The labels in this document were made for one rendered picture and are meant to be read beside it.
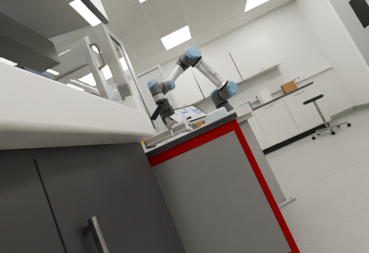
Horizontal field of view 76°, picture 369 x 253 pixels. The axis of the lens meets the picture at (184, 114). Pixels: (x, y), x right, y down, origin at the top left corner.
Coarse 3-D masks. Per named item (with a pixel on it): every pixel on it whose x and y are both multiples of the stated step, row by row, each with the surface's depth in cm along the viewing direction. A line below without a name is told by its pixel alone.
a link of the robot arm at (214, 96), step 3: (216, 90) 203; (210, 93) 206; (213, 93) 203; (216, 93) 201; (210, 96) 208; (213, 96) 204; (216, 96) 201; (219, 96) 199; (213, 99) 205; (216, 99) 202; (219, 99) 201; (222, 99) 199; (216, 102) 203; (219, 102) 202; (222, 102) 201; (216, 105) 204
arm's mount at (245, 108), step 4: (244, 104) 192; (248, 104) 192; (236, 108) 190; (240, 108) 190; (244, 108) 191; (248, 108) 192; (228, 112) 188; (232, 112) 188; (236, 112) 189; (240, 112) 189; (244, 112) 190; (248, 112) 191; (240, 116) 189
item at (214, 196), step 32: (224, 128) 106; (160, 160) 108; (192, 160) 107; (224, 160) 105; (192, 192) 105; (224, 192) 104; (256, 192) 102; (192, 224) 104; (224, 224) 102; (256, 224) 101
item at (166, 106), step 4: (160, 100) 156; (164, 100) 157; (156, 104) 158; (160, 104) 158; (164, 104) 157; (168, 104) 156; (160, 108) 157; (164, 108) 155; (168, 108) 154; (172, 108) 160; (160, 112) 155; (164, 112) 156; (168, 112) 154; (172, 112) 156; (160, 116) 155; (164, 116) 156; (168, 116) 160
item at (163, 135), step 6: (174, 126) 168; (180, 126) 168; (156, 132) 169; (162, 132) 169; (168, 132) 168; (174, 132) 168; (180, 132) 182; (150, 138) 169; (156, 138) 169; (162, 138) 169; (168, 138) 187; (150, 144) 171
